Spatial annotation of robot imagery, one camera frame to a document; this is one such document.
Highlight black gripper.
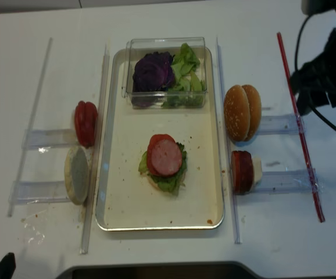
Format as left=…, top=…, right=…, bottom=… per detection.
left=290, top=28, right=336, bottom=115

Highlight pink meat patty slice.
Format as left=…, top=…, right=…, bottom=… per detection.
left=151, top=139, right=183, bottom=177

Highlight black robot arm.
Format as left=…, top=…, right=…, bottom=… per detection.
left=290, top=1, right=336, bottom=116

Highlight white block behind meat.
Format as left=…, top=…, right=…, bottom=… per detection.
left=252, top=158, right=263, bottom=185

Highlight stack of meat slices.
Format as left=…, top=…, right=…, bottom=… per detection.
left=231, top=151, right=254, bottom=195

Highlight green lettuce in container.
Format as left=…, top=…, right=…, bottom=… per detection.
left=162, top=42, right=205, bottom=108

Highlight tomato slice on bun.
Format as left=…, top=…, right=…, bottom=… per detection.
left=146, top=134, right=174, bottom=177

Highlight lettuce leaf on bun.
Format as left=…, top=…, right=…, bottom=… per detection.
left=138, top=142, right=187, bottom=191

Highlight stack of tomato slices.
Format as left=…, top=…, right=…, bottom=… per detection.
left=74, top=101, right=98, bottom=148

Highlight right upper clear holder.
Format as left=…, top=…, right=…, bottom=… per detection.
left=257, top=114, right=305, bottom=135

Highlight clear holder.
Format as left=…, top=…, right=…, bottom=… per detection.
left=9, top=181, right=70, bottom=205
left=257, top=114, right=305, bottom=135
left=22, top=129, right=79, bottom=150
left=251, top=170, right=319, bottom=195

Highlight rear bun top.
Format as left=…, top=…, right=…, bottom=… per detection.
left=242, top=84, right=262, bottom=141

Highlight front sesame bun top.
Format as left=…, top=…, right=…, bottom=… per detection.
left=223, top=85, right=251, bottom=142

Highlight right lower clear holder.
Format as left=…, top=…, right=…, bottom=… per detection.
left=251, top=170, right=319, bottom=195

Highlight clear plastic container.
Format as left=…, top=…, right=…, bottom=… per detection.
left=121, top=37, right=209, bottom=109

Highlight purple cabbage leaves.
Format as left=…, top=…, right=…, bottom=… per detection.
left=131, top=52, right=175, bottom=108

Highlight metal baking tray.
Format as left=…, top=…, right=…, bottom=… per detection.
left=95, top=51, right=224, bottom=231

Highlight bottom bun on tray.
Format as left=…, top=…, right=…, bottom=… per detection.
left=145, top=173, right=185, bottom=196

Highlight dark monitor edge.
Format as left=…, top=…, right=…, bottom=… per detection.
left=58, top=263, right=261, bottom=278

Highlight left upper clear holder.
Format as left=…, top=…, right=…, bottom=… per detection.
left=22, top=129, right=79, bottom=150

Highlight left lower clear holder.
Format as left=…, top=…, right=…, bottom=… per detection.
left=9, top=181, right=70, bottom=205

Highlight black object bottom left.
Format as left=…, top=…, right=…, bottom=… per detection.
left=0, top=252, right=16, bottom=279

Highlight black cable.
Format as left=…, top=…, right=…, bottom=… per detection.
left=294, top=11, right=336, bottom=140

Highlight red straw rail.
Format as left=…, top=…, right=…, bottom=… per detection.
left=276, top=32, right=326, bottom=223

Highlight left clear acrylic rail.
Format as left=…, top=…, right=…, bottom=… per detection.
left=80, top=45, right=110, bottom=255

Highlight far left clear rail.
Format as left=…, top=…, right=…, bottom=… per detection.
left=7, top=37, right=53, bottom=217

